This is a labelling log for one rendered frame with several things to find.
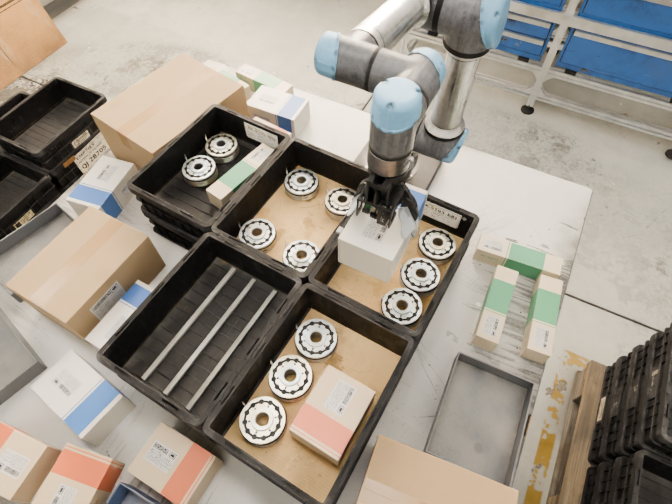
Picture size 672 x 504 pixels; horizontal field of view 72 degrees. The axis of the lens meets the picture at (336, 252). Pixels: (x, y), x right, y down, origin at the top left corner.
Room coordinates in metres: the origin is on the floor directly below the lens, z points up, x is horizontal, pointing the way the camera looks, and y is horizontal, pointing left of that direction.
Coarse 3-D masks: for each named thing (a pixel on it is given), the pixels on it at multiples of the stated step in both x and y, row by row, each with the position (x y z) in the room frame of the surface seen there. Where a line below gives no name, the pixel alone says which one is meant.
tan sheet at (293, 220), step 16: (320, 176) 0.97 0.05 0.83; (320, 192) 0.90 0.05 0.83; (272, 208) 0.84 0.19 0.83; (288, 208) 0.84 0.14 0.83; (304, 208) 0.84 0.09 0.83; (320, 208) 0.84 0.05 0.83; (288, 224) 0.78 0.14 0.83; (304, 224) 0.78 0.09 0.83; (320, 224) 0.78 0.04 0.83; (336, 224) 0.78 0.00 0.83; (288, 240) 0.73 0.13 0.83; (320, 240) 0.73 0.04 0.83; (272, 256) 0.68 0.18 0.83
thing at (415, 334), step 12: (444, 204) 0.78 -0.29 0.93; (468, 216) 0.74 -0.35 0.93; (336, 240) 0.66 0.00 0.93; (468, 240) 0.66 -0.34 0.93; (456, 252) 0.62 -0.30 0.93; (456, 264) 0.59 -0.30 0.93; (312, 276) 0.55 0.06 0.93; (444, 276) 0.55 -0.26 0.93; (324, 288) 0.52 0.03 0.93; (444, 288) 0.52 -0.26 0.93; (348, 300) 0.49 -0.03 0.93; (432, 300) 0.49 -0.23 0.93; (372, 312) 0.46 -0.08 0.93; (396, 324) 0.43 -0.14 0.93; (420, 324) 0.43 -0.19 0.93
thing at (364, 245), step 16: (416, 192) 0.65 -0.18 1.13; (352, 224) 0.56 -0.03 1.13; (368, 224) 0.56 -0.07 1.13; (400, 224) 0.56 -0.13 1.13; (352, 240) 0.52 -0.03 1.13; (368, 240) 0.52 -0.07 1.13; (384, 240) 0.52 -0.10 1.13; (400, 240) 0.52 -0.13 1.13; (352, 256) 0.51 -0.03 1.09; (368, 256) 0.50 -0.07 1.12; (384, 256) 0.48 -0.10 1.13; (400, 256) 0.53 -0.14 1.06; (368, 272) 0.49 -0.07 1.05; (384, 272) 0.48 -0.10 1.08
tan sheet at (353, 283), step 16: (416, 240) 0.73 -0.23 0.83; (416, 256) 0.67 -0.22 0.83; (336, 272) 0.62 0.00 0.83; (352, 272) 0.62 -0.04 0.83; (400, 272) 0.62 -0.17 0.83; (336, 288) 0.58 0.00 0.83; (352, 288) 0.57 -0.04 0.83; (368, 288) 0.57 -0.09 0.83; (384, 288) 0.57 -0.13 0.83; (368, 304) 0.53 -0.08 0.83
